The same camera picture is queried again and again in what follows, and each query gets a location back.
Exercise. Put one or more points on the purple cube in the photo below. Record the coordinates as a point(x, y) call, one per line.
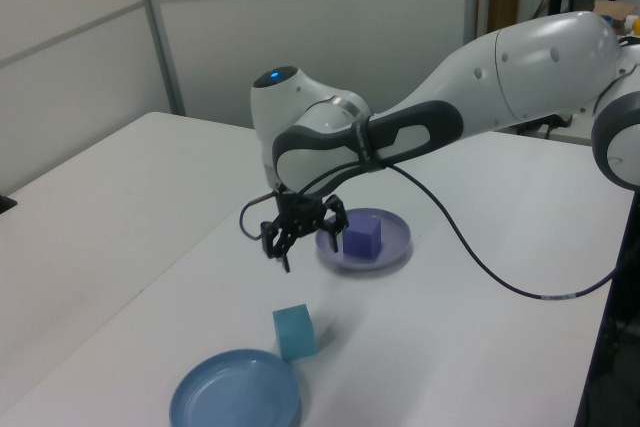
point(362, 239)

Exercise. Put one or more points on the blue plate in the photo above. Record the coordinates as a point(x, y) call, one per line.
point(235, 397)

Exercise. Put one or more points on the lilac purple plate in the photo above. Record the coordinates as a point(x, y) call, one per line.
point(397, 242)

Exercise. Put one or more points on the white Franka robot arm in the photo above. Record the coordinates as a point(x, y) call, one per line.
point(540, 67)

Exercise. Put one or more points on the open cardboard box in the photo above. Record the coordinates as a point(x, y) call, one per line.
point(617, 14)

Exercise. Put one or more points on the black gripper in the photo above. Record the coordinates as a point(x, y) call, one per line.
point(300, 212)

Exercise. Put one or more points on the teal cube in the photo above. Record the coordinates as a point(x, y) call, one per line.
point(297, 337)

